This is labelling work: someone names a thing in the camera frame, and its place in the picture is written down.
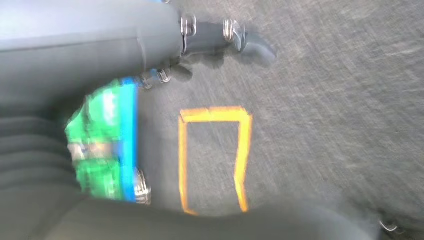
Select blue metal shelf rack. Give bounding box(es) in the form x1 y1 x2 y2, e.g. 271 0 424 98
118 67 160 204

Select green plastic crate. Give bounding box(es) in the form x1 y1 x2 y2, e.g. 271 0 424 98
65 79 122 146
75 157 125 202

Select yellow floor tape square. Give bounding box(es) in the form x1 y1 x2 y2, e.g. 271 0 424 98
177 105 254 217

